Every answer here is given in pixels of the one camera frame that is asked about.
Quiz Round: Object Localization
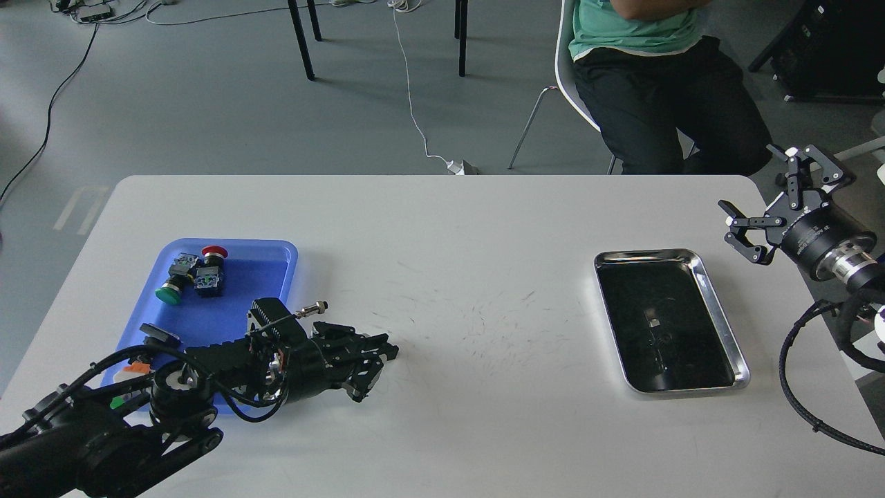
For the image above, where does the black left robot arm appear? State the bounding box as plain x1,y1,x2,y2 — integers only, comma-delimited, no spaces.
2,297,399,497

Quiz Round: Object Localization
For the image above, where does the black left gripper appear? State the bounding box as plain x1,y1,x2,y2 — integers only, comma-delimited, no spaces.
283,322,399,404

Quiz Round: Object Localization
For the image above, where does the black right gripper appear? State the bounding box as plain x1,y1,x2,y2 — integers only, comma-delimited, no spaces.
718,144,877,281

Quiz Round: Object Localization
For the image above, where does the black table leg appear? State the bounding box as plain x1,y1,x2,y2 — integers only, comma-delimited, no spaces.
287,0,323,82
453,0,469,77

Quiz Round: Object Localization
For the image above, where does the black selector switch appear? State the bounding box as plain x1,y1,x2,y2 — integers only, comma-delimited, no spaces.
139,324,181,349

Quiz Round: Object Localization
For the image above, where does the black cable on floor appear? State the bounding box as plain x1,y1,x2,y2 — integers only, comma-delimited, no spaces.
0,21,101,201

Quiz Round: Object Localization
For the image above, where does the silver metal tray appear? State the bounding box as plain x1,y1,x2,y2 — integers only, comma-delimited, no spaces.
594,248,750,397

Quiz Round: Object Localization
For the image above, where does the seated person green shirt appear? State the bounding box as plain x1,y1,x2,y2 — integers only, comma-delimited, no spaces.
568,1,772,176

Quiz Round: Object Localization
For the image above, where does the green push button switch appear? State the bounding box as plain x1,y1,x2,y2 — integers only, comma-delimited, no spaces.
154,252,201,306

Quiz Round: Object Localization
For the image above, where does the power strip on floor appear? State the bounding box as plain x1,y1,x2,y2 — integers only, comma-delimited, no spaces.
50,1,114,24

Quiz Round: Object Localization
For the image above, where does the red push button switch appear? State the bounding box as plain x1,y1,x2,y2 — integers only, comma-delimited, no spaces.
194,245,228,297

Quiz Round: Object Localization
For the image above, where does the black table leg left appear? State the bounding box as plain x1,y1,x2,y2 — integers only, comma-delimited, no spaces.
287,0,323,82

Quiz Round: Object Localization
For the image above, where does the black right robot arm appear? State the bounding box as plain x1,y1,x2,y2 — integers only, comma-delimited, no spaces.
718,145,883,456

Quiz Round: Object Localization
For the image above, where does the green button white orange switch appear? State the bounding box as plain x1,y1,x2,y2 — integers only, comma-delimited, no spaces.
102,360,153,409

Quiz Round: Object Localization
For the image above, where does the white plastic chair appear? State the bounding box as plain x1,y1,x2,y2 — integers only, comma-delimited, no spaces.
508,0,696,175

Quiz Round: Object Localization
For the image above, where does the white power adapter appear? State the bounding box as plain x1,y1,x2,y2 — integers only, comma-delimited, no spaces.
446,160,480,176

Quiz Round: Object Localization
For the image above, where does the black table leg right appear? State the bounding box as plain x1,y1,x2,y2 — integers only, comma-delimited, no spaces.
453,0,469,77

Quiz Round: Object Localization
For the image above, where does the blue plastic tray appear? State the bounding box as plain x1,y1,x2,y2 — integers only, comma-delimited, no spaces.
101,239,299,416

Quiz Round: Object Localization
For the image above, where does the black equipment case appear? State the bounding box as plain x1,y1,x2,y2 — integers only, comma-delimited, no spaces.
748,1,884,104

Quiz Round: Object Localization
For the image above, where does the white cable on floor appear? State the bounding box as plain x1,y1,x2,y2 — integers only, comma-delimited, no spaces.
387,0,450,167

